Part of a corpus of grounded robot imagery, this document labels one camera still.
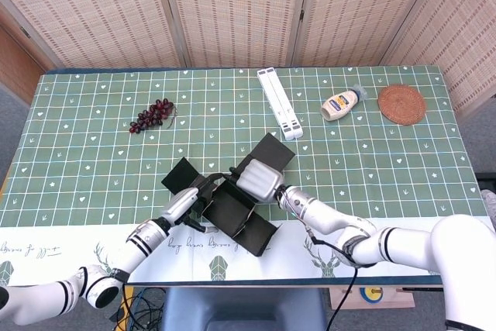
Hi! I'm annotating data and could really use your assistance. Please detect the orange wooden door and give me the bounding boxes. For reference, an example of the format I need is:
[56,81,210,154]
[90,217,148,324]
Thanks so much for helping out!
[0,24,46,105]

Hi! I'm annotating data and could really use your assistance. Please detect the white folding laptop stand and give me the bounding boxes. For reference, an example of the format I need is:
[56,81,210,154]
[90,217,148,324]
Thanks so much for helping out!
[257,68,305,141]

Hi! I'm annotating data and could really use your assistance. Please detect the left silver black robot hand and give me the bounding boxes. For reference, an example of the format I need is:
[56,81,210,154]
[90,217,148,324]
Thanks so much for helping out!
[160,173,233,235]

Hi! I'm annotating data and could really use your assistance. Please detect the small black block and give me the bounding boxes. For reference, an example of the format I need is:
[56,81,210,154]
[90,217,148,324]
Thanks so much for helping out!
[475,172,496,192]

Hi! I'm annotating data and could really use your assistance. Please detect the bamboo folding screen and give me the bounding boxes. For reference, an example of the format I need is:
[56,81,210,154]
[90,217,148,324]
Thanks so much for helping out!
[0,0,496,119]

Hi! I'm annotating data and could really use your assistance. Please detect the black foldable cardboard box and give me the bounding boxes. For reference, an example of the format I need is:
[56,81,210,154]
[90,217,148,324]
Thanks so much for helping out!
[160,133,296,257]

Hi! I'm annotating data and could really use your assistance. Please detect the cream mayonnaise squeeze bottle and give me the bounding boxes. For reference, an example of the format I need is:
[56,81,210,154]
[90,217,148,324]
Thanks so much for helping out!
[320,83,369,122]

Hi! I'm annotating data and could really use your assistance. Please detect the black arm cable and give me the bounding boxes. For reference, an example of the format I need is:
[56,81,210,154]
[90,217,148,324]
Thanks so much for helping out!
[308,229,360,326]

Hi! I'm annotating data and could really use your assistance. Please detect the green checked tablecloth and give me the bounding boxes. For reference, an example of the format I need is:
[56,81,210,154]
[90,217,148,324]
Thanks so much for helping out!
[0,65,496,285]

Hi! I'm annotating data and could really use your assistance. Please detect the grey fabric bundle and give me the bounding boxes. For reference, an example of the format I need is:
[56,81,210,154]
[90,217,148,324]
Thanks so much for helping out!
[480,189,496,227]

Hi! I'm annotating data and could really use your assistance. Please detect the round brown woven coaster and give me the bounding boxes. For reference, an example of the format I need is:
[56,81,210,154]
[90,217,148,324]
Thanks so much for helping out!
[377,83,428,126]

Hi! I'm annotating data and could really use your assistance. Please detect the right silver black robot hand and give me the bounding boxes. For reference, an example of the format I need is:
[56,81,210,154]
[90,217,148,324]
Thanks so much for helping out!
[228,159,286,204]

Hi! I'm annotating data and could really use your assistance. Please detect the light wooden board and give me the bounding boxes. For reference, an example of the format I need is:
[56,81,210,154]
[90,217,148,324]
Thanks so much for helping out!
[329,286,415,311]

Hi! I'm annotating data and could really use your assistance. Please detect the black floor cables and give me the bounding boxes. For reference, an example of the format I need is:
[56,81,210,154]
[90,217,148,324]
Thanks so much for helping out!
[110,287,167,331]

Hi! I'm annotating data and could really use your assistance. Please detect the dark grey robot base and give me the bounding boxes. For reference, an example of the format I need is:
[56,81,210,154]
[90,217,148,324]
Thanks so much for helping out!
[160,287,329,331]

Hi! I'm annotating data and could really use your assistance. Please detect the dark red grape bunch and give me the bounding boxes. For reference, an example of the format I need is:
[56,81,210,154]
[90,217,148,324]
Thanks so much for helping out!
[129,98,179,135]

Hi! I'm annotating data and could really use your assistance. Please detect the blue yellow tape roll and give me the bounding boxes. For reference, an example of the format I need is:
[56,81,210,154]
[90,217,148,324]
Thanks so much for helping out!
[358,286,385,304]

